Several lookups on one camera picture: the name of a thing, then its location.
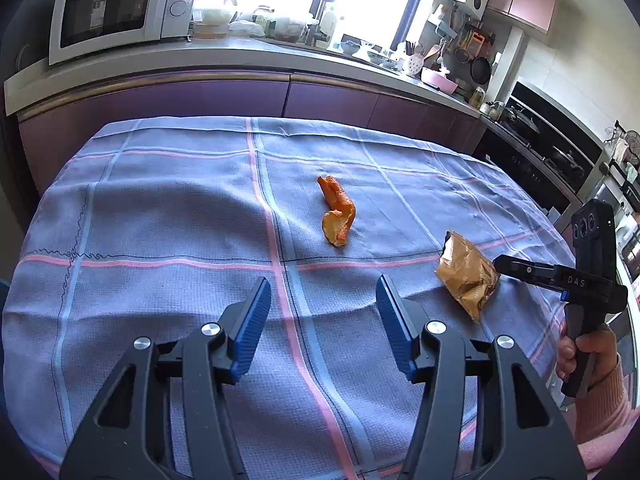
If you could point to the metal kitchen faucet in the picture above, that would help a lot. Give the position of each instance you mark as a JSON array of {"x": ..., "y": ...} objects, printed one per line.
[{"x": 315, "y": 32}]

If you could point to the blue plaid tablecloth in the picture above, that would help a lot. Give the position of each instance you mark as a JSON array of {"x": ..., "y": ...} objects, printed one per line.
[{"x": 175, "y": 220}]

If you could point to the pink bowl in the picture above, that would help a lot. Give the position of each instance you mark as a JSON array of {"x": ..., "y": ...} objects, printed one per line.
[{"x": 437, "y": 79}]

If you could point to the black wok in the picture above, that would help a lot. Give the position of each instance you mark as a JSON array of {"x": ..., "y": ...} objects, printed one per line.
[{"x": 520, "y": 119}]

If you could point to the white dish soap bottle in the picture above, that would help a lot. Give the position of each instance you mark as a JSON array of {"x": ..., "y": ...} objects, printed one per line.
[{"x": 327, "y": 22}]

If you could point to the black frying pan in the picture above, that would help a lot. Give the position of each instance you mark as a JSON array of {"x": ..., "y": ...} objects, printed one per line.
[{"x": 481, "y": 71}]

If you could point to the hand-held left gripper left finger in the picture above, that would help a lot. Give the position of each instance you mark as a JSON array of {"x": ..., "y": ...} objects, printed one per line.
[{"x": 250, "y": 330}]

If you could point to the white polka-dot utensil holder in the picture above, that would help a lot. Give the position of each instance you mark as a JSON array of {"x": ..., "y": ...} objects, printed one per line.
[{"x": 415, "y": 64}]

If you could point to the cluttered shelf rack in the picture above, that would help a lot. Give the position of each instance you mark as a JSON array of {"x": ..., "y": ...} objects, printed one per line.
[{"x": 627, "y": 170}]

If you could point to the blue patterned bowl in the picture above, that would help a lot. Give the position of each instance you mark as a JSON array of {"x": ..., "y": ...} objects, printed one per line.
[{"x": 350, "y": 47}]

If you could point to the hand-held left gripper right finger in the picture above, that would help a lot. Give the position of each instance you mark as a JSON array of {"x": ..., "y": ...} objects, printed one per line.
[{"x": 395, "y": 325}]

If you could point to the black built-in stove oven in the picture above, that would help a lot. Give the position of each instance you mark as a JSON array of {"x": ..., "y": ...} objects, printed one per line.
[{"x": 520, "y": 160}]

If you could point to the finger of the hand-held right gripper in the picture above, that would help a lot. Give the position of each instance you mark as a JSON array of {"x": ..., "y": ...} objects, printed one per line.
[{"x": 525, "y": 269}]

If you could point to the round grey lid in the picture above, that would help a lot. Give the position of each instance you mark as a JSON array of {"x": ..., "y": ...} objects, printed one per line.
[{"x": 26, "y": 57}]

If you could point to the orange peel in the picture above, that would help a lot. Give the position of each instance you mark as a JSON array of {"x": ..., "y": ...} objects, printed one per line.
[{"x": 340, "y": 205}]

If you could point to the orange hanging grater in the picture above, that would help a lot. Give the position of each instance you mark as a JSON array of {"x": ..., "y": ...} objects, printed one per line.
[{"x": 477, "y": 41}]

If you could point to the person's right hand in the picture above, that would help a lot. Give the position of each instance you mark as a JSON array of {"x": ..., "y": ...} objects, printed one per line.
[{"x": 602, "y": 350}]

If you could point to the clear container with brown food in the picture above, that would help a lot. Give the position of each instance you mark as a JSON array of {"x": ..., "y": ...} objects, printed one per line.
[{"x": 290, "y": 30}]

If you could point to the kitchen counter with purple cabinets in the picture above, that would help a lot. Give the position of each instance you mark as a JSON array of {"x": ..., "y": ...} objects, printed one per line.
[{"x": 325, "y": 100}]

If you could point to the stacked clear food containers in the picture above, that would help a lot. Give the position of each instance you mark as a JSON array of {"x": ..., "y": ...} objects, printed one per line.
[{"x": 212, "y": 25}]

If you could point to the brown wrapper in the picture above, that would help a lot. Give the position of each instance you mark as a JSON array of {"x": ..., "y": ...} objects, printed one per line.
[{"x": 465, "y": 270}]

